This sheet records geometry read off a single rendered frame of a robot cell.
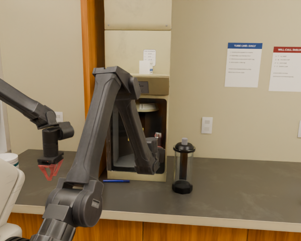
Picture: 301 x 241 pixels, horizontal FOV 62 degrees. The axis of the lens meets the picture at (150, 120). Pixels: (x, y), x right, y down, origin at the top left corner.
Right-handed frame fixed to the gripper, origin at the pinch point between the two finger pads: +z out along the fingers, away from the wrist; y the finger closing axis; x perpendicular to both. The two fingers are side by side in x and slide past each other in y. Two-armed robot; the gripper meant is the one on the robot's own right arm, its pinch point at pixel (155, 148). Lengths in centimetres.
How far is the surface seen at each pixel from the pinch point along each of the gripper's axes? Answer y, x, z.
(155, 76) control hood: 5.1, -35.0, -6.1
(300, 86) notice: -84, -42, 48
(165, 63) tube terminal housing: 2.2, -41.6, 5.1
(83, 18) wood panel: 41, -55, -4
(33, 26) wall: 93, -52, 48
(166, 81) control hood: -0.1, -33.6, -4.3
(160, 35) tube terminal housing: 6, -54, 5
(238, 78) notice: -45, -40, 48
